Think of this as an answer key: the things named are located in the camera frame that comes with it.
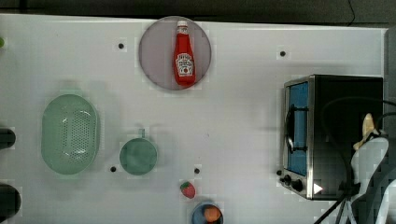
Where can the plush peeled banana toy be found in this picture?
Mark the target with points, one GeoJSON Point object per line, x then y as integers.
{"type": "Point", "coordinates": [369, 131]}

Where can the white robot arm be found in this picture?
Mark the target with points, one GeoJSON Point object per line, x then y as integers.
{"type": "Point", "coordinates": [373, 166]}

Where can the silver toaster oven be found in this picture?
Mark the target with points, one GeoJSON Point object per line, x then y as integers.
{"type": "Point", "coordinates": [322, 120]}

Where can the red plush ketchup bottle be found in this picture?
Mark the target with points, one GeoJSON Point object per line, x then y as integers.
{"type": "Point", "coordinates": [183, 62]}

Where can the round grey plate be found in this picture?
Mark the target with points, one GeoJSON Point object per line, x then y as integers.
{"type": "Point", "coordinates": [156, 51]}

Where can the plush strawberry toy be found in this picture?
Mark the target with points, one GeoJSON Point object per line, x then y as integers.
{"type": "Point", "coordinates": [188, 190]}

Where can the blue cup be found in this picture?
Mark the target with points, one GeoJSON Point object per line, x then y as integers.
{"type": "Point", "coordinates": [197, 214]}

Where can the orange plush fruit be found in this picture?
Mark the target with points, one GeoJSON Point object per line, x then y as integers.
{"type": "Point", "coordinates": [212, 214]}

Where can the green oval colander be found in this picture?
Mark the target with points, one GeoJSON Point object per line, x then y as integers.
{"type": "Point", "coordinates": [69, 139]}

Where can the black round object upper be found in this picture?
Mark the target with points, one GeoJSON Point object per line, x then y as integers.
{"type": "Point", "coordinates": [7, 138]}

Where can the black round object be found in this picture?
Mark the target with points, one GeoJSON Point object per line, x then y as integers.
{"type": "Point", "coordinates": [7, 138]}
{"type": "Point", "coordinates": [10, 202]}

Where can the black round object lower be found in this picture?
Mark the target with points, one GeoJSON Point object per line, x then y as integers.
{"type": "Point", "coordinates": [10, 202]}

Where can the small green object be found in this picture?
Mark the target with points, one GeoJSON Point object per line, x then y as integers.
{"type": "Point", "coordinates": [2, 42]}

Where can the green cup with handle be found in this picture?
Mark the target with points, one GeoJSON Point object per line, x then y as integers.
{"type": "Point", "coordinates": [138, 156]}

